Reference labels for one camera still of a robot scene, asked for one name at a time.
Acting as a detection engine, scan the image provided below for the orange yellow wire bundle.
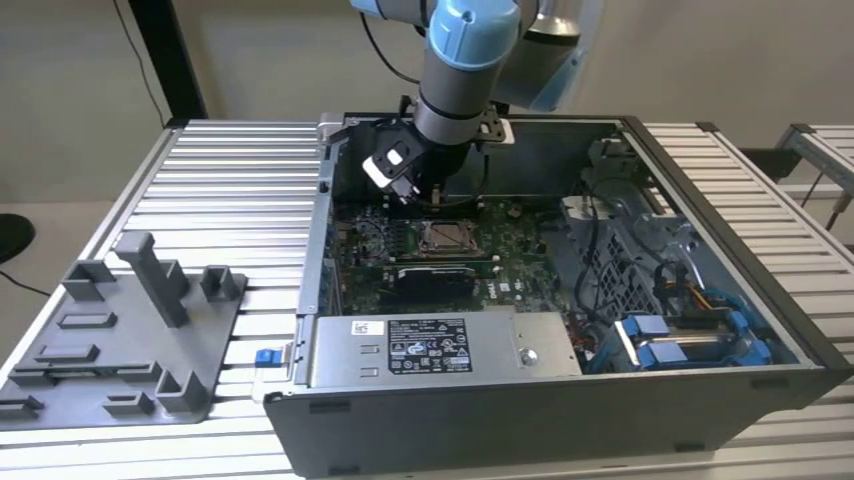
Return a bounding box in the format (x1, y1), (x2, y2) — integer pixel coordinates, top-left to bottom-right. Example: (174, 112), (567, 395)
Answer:
(686, 284), (733, 314)

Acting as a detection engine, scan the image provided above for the silver CPU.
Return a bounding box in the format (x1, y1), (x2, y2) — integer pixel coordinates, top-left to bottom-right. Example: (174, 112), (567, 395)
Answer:
(430, 225), (469, 250)

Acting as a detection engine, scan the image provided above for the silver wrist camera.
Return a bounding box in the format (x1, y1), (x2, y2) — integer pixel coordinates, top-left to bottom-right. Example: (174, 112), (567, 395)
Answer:
(362, 122), (429, 206)

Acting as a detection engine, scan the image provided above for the grey parts rack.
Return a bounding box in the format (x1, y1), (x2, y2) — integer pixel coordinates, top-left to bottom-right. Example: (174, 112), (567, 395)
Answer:
(0, 230), (250, 432)

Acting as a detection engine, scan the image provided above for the black graphics card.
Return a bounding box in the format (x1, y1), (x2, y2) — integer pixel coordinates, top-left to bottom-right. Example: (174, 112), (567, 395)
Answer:
(379, 264), (499, 306)

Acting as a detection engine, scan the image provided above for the grey metal drive cage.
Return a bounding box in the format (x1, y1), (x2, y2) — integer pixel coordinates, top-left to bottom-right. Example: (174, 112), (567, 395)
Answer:
(539, 194), (709, 321)

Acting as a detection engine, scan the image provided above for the silver power supply unit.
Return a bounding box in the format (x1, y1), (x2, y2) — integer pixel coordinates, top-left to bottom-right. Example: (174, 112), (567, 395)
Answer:
(307, 312), (583, 390)

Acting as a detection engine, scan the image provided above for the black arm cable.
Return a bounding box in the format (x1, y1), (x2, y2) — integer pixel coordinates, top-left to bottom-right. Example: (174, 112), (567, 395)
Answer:
(359, 12), (426, 86)

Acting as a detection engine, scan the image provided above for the CPU socket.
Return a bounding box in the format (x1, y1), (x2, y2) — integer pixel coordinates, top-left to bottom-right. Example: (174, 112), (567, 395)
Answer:
(413, 218), (483, 257)

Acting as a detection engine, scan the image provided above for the black open PC case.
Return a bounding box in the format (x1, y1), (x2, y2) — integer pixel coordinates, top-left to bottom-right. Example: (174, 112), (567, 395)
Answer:
(263, 110), (854, 479)

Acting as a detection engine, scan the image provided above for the grey plastic drive latch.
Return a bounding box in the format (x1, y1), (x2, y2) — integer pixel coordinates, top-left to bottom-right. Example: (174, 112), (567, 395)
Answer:
(585, 135), (639, 177)

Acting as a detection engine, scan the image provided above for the green motherboard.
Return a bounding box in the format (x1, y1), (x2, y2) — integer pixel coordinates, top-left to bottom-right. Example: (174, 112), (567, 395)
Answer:
(325, 197), (579, 317)

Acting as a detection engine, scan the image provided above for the thin black wall cable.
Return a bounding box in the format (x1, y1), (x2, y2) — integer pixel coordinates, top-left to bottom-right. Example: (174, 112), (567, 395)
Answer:
(112, 0), (168, 129)

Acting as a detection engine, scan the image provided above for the black case cable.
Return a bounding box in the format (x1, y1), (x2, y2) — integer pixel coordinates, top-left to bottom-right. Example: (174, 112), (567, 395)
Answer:
(570, 179), (606, 321)

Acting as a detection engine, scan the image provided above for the black round seat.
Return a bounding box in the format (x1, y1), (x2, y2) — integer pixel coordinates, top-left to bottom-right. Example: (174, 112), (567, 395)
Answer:
(0, 213), (36, 264)

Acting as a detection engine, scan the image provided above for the black RAM slot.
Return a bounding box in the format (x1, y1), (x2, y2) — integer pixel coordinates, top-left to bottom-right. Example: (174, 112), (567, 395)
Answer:
(394, 252), (501, 260)
(394, 257), (501, 266)

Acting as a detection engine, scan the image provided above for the black box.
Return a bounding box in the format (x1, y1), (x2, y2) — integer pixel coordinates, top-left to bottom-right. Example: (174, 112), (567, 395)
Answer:
(740, 148), (802, 184)

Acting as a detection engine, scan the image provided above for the black floor cable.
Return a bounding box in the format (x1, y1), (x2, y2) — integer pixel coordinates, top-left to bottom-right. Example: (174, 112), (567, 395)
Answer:
(0, 269), (54, 297)

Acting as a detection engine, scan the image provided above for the aluminium side table frame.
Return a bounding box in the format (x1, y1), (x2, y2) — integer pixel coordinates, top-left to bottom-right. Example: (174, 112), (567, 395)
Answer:
(777, 122), (854, 201)

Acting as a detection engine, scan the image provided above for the black upright post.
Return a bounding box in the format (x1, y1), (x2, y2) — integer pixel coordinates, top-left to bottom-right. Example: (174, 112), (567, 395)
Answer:
(127, 0), (208, 121)

